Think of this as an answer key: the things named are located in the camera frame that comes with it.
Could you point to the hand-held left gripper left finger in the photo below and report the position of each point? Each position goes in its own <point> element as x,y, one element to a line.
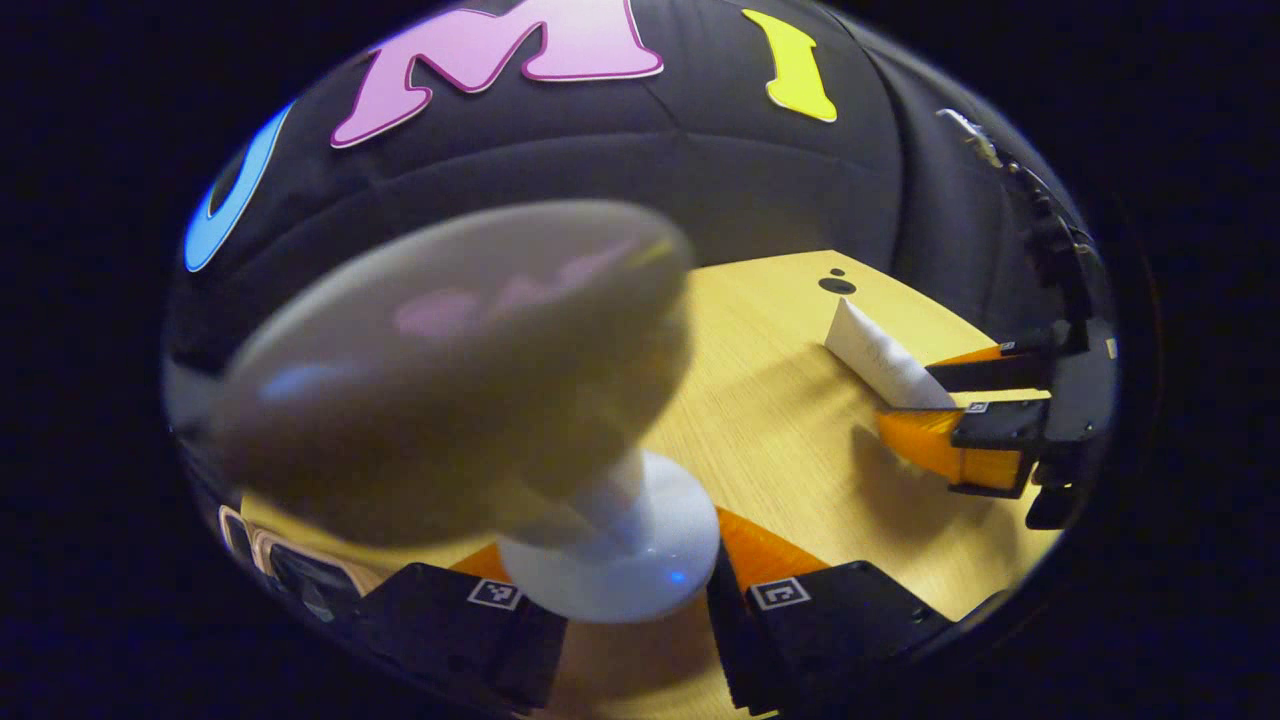
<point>440,625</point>

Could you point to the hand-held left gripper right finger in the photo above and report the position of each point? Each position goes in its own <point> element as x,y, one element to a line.
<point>735,640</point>

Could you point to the white pump bottle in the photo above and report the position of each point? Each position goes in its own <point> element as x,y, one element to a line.
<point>450,350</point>

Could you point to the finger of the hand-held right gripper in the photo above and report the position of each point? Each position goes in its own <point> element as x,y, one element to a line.
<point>990,372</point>
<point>1000,425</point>

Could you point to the white skin care tube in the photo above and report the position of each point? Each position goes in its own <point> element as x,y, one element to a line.
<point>880,355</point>

